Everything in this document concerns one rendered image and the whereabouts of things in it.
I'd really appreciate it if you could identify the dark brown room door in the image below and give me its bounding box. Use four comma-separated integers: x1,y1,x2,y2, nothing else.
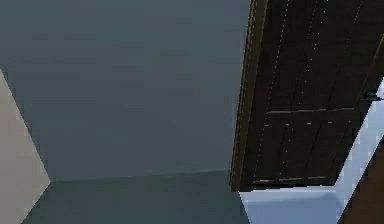
229,0,384,193

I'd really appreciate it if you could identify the black door handle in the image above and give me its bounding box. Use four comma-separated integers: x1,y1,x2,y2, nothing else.
365,91,384,102

